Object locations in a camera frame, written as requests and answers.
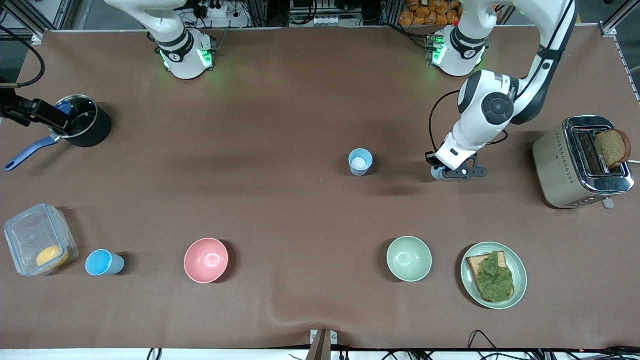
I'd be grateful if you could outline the beige and chrome toaster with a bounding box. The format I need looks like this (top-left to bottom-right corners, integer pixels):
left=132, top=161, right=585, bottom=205
left=532, top=115, right=636, bottom=210

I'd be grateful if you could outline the toast slice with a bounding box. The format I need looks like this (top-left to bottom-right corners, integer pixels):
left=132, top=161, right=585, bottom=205
left=466, top=251, right=516, bottom=304

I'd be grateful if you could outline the pale green bowl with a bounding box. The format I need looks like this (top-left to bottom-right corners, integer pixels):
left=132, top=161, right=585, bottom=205
left=386, top=236, right=433, bottom=283

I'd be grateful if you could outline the green lettuce leaf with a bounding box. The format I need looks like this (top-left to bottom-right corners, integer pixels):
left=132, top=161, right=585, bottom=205
left=475, top=251, right=515, bottom=302

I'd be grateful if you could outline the pale green plate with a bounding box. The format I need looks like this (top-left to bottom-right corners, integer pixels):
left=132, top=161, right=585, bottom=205
left=460, top=242, right=528, bottom=310

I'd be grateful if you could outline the clear plastic food container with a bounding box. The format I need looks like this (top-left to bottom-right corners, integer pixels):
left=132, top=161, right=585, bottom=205
left=4, top=203, right=80, bottom=277

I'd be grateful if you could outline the bag of orange bread rolls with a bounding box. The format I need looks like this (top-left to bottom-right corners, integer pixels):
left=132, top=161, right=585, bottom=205
left=398, top=0, right=462, bottom=27

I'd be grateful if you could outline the yellow round food piece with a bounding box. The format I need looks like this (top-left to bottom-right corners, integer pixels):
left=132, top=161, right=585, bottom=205
left=36, top=245, right=70, bottom=269

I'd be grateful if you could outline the brown bread slice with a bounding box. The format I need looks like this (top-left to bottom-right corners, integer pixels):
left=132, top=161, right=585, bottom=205
left=596, top=129, right=632, bottom=170

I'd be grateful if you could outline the brown table cover sheet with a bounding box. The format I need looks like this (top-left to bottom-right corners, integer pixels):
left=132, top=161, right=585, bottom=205
left=0, top=26, right=640, bottom=351

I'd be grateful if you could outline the white power strip with plugs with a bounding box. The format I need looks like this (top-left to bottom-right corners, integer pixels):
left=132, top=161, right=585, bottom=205
left=197, top=0, right=228, bottom=18

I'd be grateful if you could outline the pink bowl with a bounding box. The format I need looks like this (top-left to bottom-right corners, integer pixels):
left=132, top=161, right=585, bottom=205
left=184, top=238, right=229, bottom=284

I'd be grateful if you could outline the dark saucepan with blue handle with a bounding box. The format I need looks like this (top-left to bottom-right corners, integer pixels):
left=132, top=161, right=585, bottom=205
left=4, top=94, right=112, bottom=172

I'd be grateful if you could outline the aluminium frame post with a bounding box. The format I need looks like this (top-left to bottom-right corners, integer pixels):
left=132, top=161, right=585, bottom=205
left=598, top=0, right=640, bottom=38
left=0, top=0, right=68, bottom=45

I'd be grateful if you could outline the black looped cable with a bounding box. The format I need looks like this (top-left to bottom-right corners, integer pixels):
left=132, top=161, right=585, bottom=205
left=467, top=330, right=501, bottom=360

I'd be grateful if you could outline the metal clamp bracket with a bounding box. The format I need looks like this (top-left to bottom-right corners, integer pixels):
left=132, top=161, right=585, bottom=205
left=310, top=329, right=339, bottom=360

